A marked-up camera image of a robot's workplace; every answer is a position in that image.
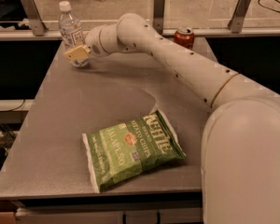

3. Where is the cardboard box corner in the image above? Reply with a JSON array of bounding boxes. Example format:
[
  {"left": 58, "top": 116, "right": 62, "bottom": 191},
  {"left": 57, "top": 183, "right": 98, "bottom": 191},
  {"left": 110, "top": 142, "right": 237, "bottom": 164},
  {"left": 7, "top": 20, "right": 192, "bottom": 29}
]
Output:
[{"left": 0, "top": 201, "right": 18, "bottom": 224}]

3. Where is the red Coca-Cola can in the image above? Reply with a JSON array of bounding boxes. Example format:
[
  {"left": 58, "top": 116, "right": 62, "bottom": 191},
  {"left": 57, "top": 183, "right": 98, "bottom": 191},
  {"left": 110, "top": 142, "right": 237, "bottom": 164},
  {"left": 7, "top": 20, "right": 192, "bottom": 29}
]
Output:
[{"left": 174, "top": 27, "right": 195, "bottom": 49}]

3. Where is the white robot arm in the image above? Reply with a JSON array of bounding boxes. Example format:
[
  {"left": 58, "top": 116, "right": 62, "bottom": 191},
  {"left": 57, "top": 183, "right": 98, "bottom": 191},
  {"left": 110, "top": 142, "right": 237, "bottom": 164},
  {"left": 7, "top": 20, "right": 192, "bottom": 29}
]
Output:
[{"left": 65, "top": 13, "right": 280, "bottom": 224}]

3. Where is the right metal glass bracket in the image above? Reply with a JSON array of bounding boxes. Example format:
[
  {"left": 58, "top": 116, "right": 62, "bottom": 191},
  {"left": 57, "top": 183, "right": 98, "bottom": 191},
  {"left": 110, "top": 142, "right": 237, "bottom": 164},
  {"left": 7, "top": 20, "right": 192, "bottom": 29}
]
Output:
[{"left": 228, "top": 0, "right": 252, "bottom": 34}]

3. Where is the clear plastic water bottle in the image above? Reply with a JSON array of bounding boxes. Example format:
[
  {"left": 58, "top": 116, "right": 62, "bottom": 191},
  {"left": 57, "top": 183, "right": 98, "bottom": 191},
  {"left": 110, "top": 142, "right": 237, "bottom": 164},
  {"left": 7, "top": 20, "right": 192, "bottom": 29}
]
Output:
[{"left": 58, "top": 0, "right": 91, "bottom": 69}]

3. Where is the left metal glass bracket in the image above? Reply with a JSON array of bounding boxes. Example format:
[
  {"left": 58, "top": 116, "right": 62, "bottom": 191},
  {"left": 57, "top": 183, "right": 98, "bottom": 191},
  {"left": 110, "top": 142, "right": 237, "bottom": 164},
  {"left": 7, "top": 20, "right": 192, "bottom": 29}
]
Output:
[{"left": 21, "top": 0, "right": 48, "bottom": 36}]

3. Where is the green Kettle chips bag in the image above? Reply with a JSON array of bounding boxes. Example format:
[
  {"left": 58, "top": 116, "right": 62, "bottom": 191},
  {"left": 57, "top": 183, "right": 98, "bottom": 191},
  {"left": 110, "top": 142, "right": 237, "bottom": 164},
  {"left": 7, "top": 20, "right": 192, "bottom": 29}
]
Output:
[{"left": 82, "top": 110, "right": 186, "bottom": 193}]

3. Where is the metal glass bracket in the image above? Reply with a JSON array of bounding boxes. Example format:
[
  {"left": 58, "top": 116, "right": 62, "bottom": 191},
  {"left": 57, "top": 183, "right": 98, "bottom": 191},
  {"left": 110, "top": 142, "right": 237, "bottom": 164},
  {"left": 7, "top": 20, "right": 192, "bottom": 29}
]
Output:
[
  {"left": 21, "top": 0, "right": 48, "bottom": 36},
  {"left": 228, "top": 0, "right": 252, "bottom": 34},
  {"left": 153, "top": 0, "right": 165, "bottom": 34}
]

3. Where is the middle metal glass bracket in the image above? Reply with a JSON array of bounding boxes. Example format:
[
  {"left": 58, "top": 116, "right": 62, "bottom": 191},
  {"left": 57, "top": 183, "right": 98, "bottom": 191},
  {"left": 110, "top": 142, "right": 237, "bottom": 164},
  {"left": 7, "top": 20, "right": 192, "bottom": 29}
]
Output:
[{"left": 153, "top": 0, "right": 165, "bottom": 34}]

